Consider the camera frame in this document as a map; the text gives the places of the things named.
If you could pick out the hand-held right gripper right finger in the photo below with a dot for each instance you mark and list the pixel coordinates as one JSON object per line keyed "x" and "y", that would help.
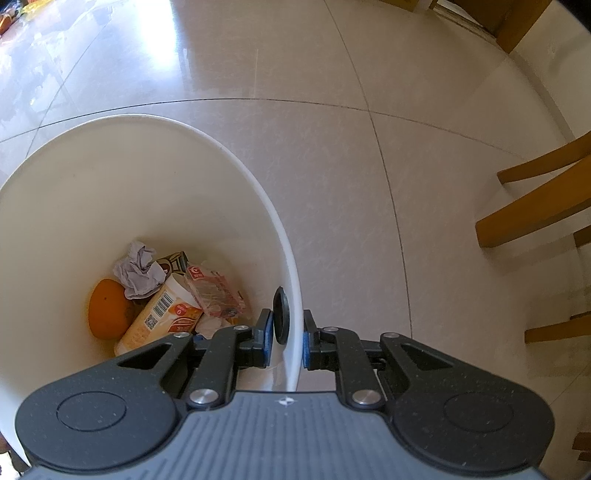
{"x": 305, "y": 341}

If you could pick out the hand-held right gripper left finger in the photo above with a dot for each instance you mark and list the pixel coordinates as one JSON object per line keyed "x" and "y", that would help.
{"x": 267, "y": 332}

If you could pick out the small white plastic cup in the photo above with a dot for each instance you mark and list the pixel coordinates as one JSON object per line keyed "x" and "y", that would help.
{"x": 212, "y": 325}

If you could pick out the pink snack wrapper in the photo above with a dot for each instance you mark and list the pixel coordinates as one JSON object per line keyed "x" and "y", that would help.
{"x": 212, "y": 288}

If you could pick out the yellow milk tea cup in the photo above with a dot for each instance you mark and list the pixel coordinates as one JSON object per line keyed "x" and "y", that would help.
{"x": 161, "y": 314}

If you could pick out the red drink can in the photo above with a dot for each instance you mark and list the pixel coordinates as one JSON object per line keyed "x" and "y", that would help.
{"x": 173, "y": 263}

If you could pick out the grey tissue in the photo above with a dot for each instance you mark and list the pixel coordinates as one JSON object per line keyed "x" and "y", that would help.
{"x": 138, "y": 272}

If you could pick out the cut orange half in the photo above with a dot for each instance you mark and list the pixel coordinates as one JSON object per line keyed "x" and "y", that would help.
{"x": 108, "y": 309}

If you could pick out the white plastic trash bin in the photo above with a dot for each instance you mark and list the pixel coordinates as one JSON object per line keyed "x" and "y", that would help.
{"x": 92, "y": 194}

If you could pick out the wooden chair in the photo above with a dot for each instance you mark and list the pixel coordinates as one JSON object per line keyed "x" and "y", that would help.
{"x": 531, "y": 212}

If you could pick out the yellow plastic bag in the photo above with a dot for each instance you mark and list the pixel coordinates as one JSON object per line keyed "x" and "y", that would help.
{"x": 34, "y": 4}

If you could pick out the wooden door frame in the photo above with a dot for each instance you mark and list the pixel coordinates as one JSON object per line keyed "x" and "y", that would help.
{"x": 517, "y": 21}

